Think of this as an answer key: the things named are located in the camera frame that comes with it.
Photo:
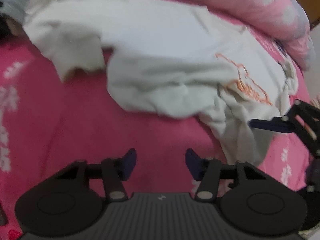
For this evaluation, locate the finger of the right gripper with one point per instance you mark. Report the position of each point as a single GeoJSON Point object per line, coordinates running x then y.
{"type": "Point", "coordinates": [276, 124]}

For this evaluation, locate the white sweatshirt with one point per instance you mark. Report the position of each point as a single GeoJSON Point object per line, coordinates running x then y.
{"type": "Point", "coordinates": [172, 59]}

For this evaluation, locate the pink floral quilt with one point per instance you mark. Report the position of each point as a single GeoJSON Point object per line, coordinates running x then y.
{"type": "Point", "coordinates": [284, 20]}

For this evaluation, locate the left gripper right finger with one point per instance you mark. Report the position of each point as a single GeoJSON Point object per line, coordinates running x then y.
{"type": "Point", "coordinates": [205, 171]}

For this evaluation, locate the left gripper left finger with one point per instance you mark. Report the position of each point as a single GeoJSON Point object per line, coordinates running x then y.
{"type": "Point", "coordinates": [114, 172]}

